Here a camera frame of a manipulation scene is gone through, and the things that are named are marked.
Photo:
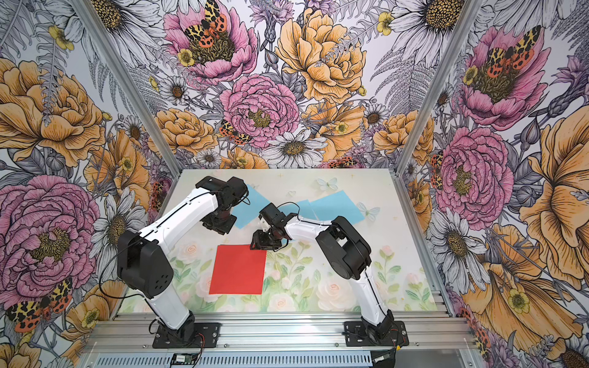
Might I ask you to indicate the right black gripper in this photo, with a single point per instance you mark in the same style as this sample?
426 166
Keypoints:
258 238

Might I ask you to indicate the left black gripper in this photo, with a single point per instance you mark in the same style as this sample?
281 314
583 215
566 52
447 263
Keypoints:
218 228

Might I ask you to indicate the light blue paper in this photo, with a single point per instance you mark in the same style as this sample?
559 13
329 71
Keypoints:
337 204
248 210
302 208

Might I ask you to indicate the red paper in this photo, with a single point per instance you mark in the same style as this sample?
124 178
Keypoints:
238 270

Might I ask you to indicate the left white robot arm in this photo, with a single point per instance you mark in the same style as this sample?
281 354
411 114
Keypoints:
143 264

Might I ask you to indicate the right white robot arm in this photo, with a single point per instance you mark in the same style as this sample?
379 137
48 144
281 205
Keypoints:
348 254

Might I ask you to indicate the perforated metal front panel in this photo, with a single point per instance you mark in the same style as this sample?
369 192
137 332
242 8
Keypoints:
238 359

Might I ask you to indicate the small green circuit board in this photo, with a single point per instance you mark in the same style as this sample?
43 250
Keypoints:
184 360

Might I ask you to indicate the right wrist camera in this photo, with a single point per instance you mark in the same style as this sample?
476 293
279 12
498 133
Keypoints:
272 217

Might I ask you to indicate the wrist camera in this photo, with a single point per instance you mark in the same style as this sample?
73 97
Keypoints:
233 187
272 217

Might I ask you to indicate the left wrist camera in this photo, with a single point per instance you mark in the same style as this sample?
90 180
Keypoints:
233 187

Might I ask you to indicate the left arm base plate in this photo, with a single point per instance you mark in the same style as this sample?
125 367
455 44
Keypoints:
194 335

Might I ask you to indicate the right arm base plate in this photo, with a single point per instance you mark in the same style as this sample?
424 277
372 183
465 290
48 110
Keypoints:
386 334

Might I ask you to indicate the aluminium front rail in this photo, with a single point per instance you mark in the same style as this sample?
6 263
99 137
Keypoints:
134 333

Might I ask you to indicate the right aluminium frame post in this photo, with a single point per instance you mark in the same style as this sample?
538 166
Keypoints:
449 57

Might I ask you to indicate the aluminium frame post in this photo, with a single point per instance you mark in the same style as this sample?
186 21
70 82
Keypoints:
449 57
95 29

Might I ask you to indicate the left aluminium frame post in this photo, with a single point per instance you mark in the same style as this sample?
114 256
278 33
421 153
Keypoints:
95 29

